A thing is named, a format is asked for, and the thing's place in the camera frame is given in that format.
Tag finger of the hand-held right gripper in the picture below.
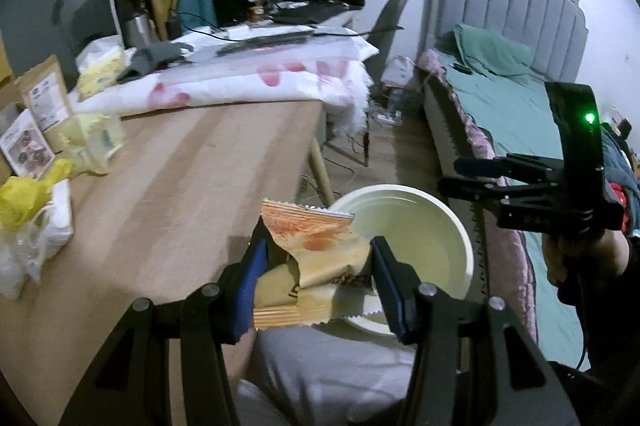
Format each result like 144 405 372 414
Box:
439 176 567 209
454 153 568 180

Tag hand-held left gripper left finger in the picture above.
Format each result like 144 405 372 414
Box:
57 226 271 426

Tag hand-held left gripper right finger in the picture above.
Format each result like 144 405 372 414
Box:
370 236 583 426

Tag white plastic bucket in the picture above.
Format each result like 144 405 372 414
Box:
327 186 475 338

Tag orange snack wrapper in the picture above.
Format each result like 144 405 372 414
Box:
252 198 375 332

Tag yellow printed wrapper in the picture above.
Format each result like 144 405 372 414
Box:
59 112 125 177

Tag yellow plastic bag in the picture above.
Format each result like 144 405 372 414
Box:
0 158 75 229

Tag person's right hand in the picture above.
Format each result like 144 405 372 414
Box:
542 228 632 304

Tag grey upholstered bed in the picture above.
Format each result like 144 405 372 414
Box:
417 0 640 357

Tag green pillow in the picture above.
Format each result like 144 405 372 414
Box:
452 24 535 79

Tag wooden table leg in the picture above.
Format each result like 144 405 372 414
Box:
309 138 335 207

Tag grey office chair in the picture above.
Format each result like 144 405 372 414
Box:
364 0 410 82

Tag white blanket pink hearts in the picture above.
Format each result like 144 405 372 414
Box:
70 26 381 137

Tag clear plastic bag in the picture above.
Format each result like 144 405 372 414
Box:
0 221 43 301

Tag black keyboard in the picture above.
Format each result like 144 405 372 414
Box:
274 3 349 25

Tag grey cloth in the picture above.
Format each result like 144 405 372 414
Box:
116 43 195 82

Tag yellow tissue pack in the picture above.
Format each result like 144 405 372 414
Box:
75 36 126 101

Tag white printed box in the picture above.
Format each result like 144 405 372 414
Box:
0 108 56 179

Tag steel thermos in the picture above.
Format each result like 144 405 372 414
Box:
122 8 156 49

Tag brown kraft pouch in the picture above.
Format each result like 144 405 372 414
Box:
19 54 75 133

